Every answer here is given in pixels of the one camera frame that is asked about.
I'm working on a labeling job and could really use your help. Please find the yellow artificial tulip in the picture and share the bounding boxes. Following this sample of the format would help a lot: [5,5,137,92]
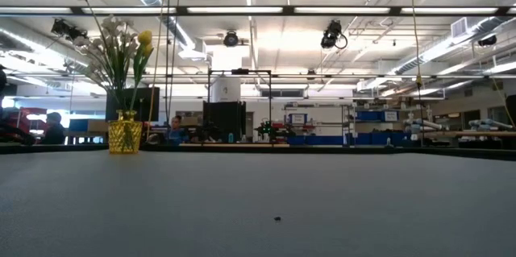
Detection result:
[127,30,154,113]
[132,43,156,89]

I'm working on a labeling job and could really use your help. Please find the white artificial flower bunch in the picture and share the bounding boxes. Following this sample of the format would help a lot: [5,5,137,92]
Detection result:
[72,0,139,122]

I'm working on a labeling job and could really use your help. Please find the yellow faceted vase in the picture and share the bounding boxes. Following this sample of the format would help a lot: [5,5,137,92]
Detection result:
[107,110,144,155]

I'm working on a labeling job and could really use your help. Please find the overhead LED light bar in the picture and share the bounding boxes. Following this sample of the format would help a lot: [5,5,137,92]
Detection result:
[0,5,516,18]

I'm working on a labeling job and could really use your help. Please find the black ceiling projector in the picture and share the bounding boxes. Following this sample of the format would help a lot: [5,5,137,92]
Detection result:
[50,18,89,44]

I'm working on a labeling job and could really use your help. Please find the white cylinder tank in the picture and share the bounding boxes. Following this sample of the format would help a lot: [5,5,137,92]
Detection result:
[211,77,242,103]

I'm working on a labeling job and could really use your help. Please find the black monitor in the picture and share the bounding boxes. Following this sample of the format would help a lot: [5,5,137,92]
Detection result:
[105,86,161,122]

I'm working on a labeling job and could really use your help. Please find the black cabinet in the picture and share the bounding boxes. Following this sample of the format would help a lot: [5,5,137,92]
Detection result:
[202,101,248,143]

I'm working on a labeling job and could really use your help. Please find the person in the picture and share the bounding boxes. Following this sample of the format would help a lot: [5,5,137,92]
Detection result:
[167,114,190,145]
[40,111,68,145]

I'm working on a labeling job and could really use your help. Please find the cardboard box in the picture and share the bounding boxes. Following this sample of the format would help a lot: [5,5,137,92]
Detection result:
[87,118,110,133]

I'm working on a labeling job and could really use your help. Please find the small robot with green lights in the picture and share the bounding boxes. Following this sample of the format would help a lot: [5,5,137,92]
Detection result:
[256,119,285,143]

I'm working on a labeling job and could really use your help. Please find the blue shelf bins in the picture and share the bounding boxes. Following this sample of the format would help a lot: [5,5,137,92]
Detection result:
[356,110,399,122]

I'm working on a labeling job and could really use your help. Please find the row of blue bins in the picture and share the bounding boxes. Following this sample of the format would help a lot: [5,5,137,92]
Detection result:
[288,134,412,147]

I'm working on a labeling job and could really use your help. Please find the white air vent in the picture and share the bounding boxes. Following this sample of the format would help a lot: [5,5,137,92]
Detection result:
[450,17,468,39]

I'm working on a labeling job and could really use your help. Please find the black ceiling dome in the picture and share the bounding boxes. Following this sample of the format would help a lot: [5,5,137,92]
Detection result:
[477,34,498,48]

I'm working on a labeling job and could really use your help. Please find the wooden workbench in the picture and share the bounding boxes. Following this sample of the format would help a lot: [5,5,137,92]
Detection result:
[437,130,516,138]

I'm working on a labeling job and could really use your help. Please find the thin hanging cable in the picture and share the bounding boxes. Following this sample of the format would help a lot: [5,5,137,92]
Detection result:
[164,0,172,121]
[168,0,183,112]

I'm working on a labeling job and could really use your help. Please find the black metal frame rig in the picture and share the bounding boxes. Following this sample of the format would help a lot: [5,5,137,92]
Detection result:
[207,68,273,145]

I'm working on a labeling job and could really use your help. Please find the black ceiling camera with cable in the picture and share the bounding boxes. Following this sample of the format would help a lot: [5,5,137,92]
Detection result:
[320,19,348,51]

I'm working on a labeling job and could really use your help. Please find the black table frame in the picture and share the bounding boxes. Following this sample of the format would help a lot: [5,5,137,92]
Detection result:
[0,143,516,162]

